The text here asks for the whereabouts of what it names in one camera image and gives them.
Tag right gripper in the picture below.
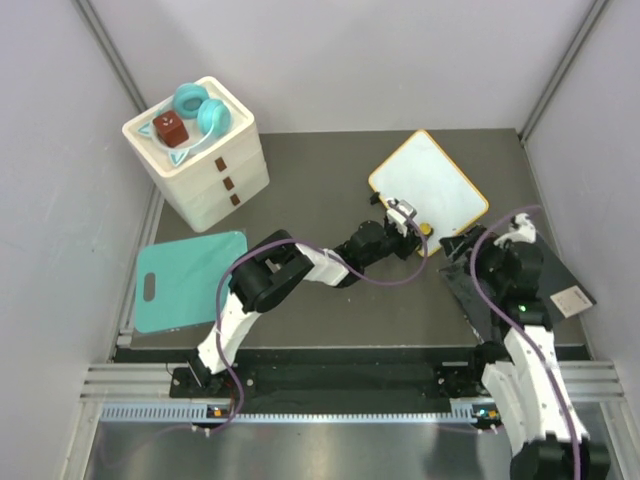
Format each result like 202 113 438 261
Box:
441 224 510 294

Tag yellow bone-shaped eraser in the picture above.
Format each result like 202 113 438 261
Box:
420 223 433 235

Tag yellow-framed whiteboard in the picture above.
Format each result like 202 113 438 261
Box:
368 130 489 256

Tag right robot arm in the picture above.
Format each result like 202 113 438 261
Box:
439 214 611 479

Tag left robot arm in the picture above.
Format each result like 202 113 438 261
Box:
188 219 429 397

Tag black flat box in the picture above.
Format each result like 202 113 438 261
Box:
449 237 597 342

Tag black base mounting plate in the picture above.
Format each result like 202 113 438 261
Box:
170 360 488 403

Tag teal cutting board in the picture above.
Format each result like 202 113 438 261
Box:
134 231 248 334

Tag white three-drawer storage box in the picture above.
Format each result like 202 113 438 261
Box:
122 76 269 233

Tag teal cat-ear headphones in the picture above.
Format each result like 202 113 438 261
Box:
136 83 232 167

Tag brown cube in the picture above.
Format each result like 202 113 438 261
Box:
152 110 189 148

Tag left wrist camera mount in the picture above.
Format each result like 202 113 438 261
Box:
386 197 416 237

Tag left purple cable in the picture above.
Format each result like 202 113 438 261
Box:
214 202 429 434

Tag grey slotted cable duct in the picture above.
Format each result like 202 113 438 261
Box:
100 403 501 425

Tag aluminium frame rail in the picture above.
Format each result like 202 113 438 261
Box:
80 363 172 402

